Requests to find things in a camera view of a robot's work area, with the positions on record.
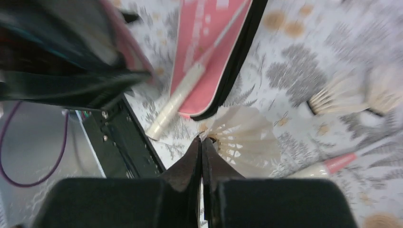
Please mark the pink badminton racket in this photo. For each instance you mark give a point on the pink badminton racket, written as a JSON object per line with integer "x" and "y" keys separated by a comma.
{"x": 327, "y": 165}
{"x": 190, "y": 80}

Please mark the floral patterned table mat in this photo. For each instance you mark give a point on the floral patterned table mat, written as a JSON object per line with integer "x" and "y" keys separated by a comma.
{"x": 298, "y": 46}

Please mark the white shuttlecock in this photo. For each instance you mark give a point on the white shuttlecock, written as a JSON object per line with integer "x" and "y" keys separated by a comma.
{"x": 244, "y": 138}
{"x": 384, "y": 91}
{"x": 343, "y": 94}

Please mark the pink badminton racket left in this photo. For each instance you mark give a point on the pink badminton racket left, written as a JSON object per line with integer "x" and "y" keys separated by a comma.
{"x": 190, "y": 80}

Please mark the pink sport racket bag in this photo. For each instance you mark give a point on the pink sport racket bag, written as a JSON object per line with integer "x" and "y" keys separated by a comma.
{"x": 218, "y": 34}

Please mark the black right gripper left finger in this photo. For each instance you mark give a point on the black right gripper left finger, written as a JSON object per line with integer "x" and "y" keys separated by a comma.
{"x": 167, "y": 201}

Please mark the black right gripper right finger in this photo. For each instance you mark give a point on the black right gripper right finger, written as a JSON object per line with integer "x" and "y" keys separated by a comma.
{"x": 233, "y": 201}

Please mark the white shuttlecock front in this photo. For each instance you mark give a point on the white shuttlecock front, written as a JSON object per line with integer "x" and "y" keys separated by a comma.
{"x": 244, "y": 138}

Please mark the pink badminton racket right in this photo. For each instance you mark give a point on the pink badminton racket right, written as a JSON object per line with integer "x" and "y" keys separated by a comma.
{"x": 327, "y": 165}

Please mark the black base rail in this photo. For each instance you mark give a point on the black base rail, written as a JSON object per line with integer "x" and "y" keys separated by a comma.
{"x": 119, "y": 143}

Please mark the black shuttlecock tube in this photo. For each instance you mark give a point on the black shuttlecock tube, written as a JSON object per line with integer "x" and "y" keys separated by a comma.
{"x": 71, "y": 53}

